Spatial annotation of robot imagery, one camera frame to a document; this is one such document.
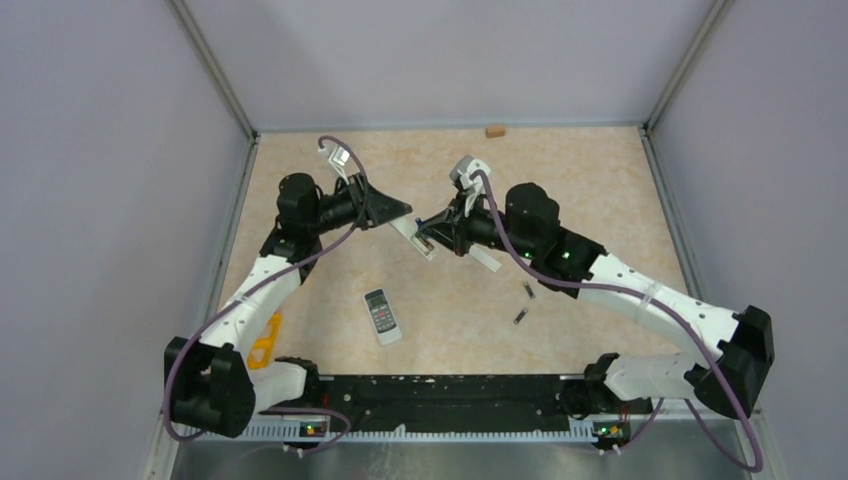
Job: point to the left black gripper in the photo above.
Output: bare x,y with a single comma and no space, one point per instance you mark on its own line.
379,208

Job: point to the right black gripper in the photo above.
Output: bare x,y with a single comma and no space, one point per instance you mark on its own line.
453,226

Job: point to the slim white remote control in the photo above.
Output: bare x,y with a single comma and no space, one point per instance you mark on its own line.
409,230

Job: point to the white remote battery cover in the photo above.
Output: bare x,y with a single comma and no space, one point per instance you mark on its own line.
485,259

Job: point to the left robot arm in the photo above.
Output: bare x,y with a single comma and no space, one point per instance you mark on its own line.
208,385

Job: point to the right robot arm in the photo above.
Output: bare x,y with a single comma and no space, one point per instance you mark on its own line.
725,355

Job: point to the white grey remote control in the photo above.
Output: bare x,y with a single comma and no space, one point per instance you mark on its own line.
383,317

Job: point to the small wooden block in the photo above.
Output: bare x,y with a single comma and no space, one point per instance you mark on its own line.
495,131

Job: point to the dark AAA battery upper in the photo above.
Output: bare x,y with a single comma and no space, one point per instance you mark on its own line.
529,290

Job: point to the dark aaa battery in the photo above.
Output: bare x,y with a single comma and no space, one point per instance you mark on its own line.
529,290
520,316

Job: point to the dark AAA battery lower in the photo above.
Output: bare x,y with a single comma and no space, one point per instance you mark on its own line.
520,316

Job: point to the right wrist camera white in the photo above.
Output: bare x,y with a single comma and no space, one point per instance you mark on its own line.
467,177

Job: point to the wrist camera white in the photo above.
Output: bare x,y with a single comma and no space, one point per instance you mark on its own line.
337,157
467,177

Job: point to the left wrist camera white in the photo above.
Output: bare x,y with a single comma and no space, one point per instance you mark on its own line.
337,157

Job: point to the orange plastic frame toy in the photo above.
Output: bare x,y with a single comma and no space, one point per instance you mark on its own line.
260,355

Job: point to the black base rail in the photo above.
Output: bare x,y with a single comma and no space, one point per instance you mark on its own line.
472,404

